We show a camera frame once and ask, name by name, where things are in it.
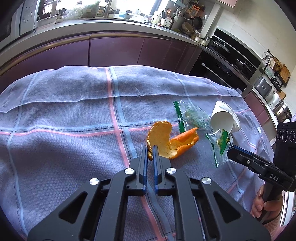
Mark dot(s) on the black oven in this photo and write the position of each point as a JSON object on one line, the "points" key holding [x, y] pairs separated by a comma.
{"points": [[227, 61]]}

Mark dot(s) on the black hanging pan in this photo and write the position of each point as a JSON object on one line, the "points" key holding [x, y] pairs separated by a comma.
{"points": [[197, 23]]}

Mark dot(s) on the grey checked tablecloth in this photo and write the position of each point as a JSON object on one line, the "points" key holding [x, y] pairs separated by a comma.
{"points": [[60, 128]]}

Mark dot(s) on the white paper cup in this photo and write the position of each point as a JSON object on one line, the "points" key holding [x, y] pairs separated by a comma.
{"points": [[224, 118]]}

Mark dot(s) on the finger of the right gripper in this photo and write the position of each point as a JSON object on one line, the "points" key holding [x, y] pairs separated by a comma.
{"points": [[244, 152], [252, 161]]}

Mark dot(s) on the right hand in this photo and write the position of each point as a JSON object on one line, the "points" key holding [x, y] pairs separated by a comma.
{"points": [[274, 206]]}

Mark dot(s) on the clear green plastic wrapper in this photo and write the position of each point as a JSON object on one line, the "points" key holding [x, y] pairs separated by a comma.
{"points": [[191, 116]]}

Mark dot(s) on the metal kettle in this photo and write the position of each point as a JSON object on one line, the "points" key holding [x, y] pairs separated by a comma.
{"points": [[204, 41]]}

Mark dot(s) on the white microwave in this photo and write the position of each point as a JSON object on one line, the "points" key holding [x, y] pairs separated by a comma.
{"points": [[21, 22]]}

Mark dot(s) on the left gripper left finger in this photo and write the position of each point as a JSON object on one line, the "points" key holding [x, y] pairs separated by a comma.
{"points": [[139, 164]]}

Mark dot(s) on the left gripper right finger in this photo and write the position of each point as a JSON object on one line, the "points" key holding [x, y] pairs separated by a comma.
{"points": [[162, 182]]}

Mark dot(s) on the purple kitchen cabinets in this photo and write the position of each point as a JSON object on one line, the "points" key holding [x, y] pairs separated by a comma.
{"points": [[103, 50]]}

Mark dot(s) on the orange peel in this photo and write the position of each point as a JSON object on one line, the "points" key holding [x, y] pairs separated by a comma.
{"points": [[170, 148]]}

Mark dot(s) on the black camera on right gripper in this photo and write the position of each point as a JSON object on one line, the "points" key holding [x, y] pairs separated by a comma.
{"points": [[285, 152]]}

